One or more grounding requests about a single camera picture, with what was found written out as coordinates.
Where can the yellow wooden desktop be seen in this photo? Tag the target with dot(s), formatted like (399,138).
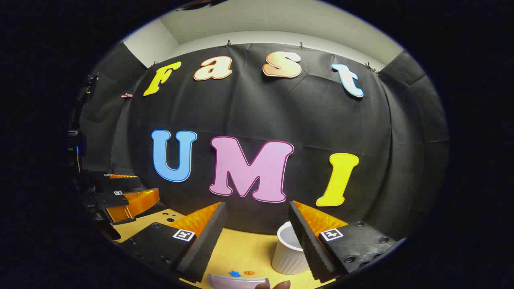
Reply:
(245,249)

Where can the blue paper scrap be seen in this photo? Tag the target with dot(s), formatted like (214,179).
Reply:
(235,273)

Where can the white ribbed garbage bin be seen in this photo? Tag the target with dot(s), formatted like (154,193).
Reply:
(287,257)

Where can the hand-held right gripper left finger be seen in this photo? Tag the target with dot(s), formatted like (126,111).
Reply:
(209,241)

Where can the light purple dustpan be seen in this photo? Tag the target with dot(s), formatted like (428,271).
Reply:
(237,282)

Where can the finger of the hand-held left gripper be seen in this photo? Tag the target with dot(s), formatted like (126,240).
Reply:
(116,184)
(138,202)

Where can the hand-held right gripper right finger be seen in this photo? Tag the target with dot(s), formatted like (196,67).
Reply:
(311,245)

